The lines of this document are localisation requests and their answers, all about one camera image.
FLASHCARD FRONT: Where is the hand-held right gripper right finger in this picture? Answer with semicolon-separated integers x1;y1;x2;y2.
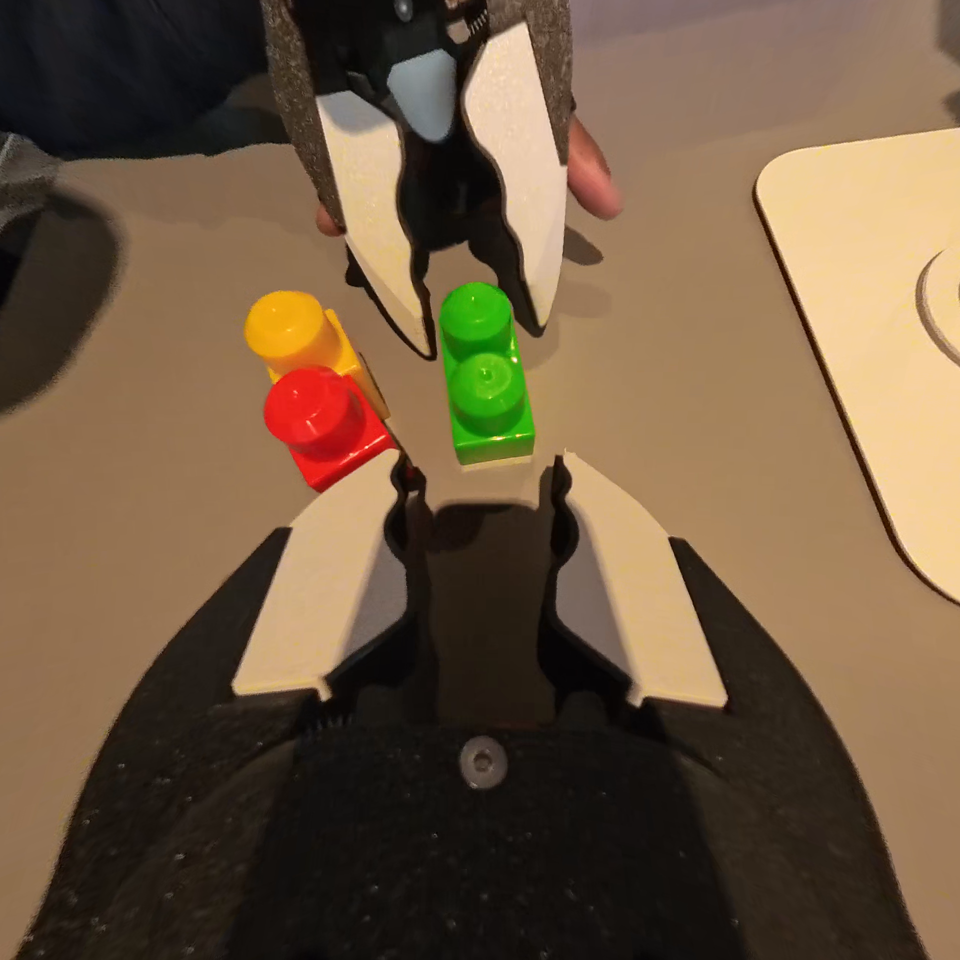
538;448;730;710

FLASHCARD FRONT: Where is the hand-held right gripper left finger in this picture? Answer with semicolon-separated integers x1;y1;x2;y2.
229;448;421;702

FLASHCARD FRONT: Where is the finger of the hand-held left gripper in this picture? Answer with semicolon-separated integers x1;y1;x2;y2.
315;93;439;361
459;21;571;336

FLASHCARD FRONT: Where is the yellow single-stud block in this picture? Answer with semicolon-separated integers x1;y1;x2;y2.
244;291;391;421

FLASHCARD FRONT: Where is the red single-stud block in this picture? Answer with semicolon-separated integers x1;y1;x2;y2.
262;366;402;494

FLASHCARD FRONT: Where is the green two-stud block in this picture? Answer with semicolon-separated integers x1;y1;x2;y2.
438;282;537;466

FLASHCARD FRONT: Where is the person's left forearm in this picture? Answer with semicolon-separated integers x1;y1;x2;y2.
0;0;271;160

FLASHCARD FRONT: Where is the person's left hand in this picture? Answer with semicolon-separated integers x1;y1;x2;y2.
564;116;625;222

